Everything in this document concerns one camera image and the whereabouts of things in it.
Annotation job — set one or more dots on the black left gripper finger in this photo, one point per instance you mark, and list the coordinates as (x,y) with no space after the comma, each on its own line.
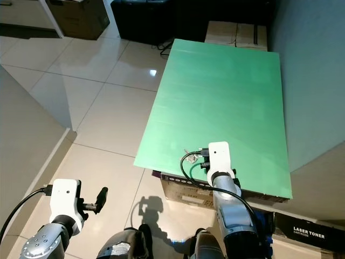
(102,196)

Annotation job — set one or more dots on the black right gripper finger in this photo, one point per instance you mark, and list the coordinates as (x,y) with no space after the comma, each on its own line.
(195,153)
(198,165)

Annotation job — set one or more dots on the silver key bunch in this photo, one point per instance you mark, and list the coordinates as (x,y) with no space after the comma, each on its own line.
(187,154)

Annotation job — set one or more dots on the printed brown cardboard box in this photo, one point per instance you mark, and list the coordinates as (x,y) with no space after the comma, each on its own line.
(180,189)

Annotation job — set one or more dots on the pale green panel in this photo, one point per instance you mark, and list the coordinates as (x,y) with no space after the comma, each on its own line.
(221,108)

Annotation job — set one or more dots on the robot left leg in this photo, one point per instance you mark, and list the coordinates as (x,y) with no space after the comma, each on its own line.
(124,245)

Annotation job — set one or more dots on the robot leg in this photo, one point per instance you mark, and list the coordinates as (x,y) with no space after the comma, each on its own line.
(207,248)
(124,245)

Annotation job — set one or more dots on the robot right leg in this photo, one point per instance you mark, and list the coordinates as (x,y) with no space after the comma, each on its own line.
(207,248)

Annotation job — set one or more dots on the black laser toner box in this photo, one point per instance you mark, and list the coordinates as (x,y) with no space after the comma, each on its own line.
(307,234)

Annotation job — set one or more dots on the tan cardboard box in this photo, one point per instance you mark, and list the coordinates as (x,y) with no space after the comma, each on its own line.
(252,36)

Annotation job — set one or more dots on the black cabinet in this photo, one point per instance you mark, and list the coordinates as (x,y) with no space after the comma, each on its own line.
(140,21)

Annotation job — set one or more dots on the open brown cardboard box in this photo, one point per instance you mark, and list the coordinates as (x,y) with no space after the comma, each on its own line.
(81,19)

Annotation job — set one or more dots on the white drawer cabinet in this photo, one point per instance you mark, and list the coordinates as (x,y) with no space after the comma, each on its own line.
(21,13)

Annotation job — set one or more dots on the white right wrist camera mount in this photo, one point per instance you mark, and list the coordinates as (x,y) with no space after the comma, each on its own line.
(220,156)

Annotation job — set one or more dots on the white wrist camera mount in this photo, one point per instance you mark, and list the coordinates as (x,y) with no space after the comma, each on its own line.
(64,194)
(220,156)

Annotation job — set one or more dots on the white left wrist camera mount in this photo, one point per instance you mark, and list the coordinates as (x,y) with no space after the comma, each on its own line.
(64,194)

